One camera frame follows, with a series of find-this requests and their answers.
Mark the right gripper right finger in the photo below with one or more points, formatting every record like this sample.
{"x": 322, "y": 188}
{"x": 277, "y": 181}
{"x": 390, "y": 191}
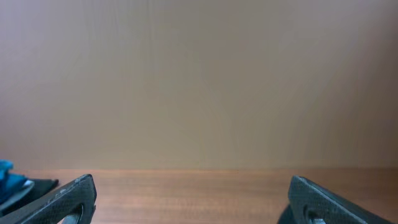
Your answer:
{"x": 310, "y": 203}

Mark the blue polo shirt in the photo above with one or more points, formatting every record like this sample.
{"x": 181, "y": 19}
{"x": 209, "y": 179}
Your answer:
{"x": 10, "y": 183}

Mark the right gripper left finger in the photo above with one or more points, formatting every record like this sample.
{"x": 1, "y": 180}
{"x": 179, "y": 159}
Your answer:
{"x": 71, "y": 203}

